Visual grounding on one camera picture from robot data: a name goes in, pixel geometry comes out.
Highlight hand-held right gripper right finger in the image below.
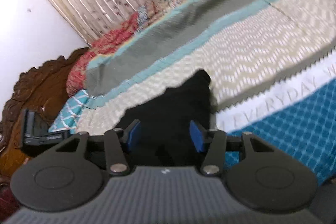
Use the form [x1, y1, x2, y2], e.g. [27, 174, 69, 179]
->
[189, 120, 275, 177]

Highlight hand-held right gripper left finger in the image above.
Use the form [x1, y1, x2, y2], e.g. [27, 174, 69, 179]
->
[52, 119, 141, 177]

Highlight black pants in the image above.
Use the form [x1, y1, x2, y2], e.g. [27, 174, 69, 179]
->
[118, 69, 214, 167]

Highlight teal lattice patterned cloth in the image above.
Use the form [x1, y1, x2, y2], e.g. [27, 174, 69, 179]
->
[49, 89, 90, 133]

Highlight carved wooden headboard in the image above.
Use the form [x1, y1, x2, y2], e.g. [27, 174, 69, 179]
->
[0, 47, 91, 180]

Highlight red floral quilt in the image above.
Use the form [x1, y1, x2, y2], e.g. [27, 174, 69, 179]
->
[66, 0, 221, 98]

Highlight patterned striped bed sheet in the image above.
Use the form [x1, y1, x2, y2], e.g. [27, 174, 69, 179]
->
[76, 0, 336, 188]

